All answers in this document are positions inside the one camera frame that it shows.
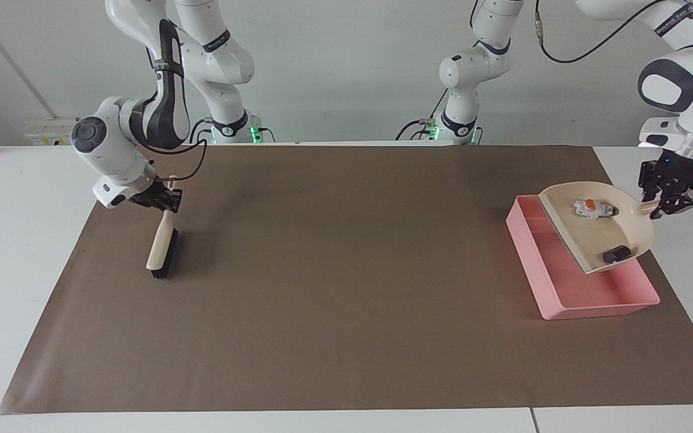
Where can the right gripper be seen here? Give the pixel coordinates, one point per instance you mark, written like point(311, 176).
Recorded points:
point(144, 197)

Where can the white and orange e-waste piece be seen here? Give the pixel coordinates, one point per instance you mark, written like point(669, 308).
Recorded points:
point(592, 208)

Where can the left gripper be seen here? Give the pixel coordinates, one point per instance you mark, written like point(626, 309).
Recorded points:
point(681, 170)

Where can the white wall socket strip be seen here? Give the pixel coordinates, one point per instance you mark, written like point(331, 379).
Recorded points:
point(52, 132)

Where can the beige dustpan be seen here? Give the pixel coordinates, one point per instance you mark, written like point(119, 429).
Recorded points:
point(575, 240)

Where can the pink plastic bin tray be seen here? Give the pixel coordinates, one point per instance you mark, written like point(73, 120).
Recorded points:
point(563, 288)

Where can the beige brush with black bristles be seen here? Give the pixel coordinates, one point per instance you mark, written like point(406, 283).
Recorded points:
point(162, 240)

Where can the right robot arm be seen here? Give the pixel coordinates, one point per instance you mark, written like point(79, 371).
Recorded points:
point(220, 54)

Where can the small black e-waste piece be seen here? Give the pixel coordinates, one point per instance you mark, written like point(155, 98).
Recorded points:
point(616, 254)

